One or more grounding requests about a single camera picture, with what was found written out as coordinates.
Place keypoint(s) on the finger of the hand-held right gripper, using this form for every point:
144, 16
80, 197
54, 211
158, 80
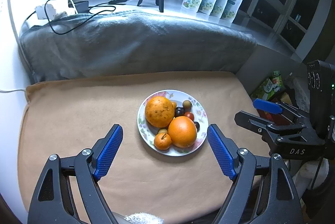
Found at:
251, 122
267, 106

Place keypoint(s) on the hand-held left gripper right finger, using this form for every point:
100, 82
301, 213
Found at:
219, 153

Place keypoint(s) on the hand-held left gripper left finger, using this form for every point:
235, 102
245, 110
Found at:
110, 152

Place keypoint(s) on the smooth orange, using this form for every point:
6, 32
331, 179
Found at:
182, 132

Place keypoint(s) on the white floral plate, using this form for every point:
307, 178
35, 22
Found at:
199, 111

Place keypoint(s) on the red cherry tomato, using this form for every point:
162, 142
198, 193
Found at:
189, 115

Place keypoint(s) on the small tangerine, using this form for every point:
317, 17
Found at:
162, 141

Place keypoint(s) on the small green fruit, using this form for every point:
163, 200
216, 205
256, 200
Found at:
187, 104

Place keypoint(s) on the large rough-skinned orange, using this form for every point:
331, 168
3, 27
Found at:
159, 112

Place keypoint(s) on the person's left hand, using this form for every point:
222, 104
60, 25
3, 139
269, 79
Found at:
144, 218

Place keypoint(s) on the green packet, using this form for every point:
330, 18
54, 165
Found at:
269, 86

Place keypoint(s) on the tan mat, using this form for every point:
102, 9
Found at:
78, 109

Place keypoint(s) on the grey blanket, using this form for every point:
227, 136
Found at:
130, 41

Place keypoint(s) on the black power adapter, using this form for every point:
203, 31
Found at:
82, 5

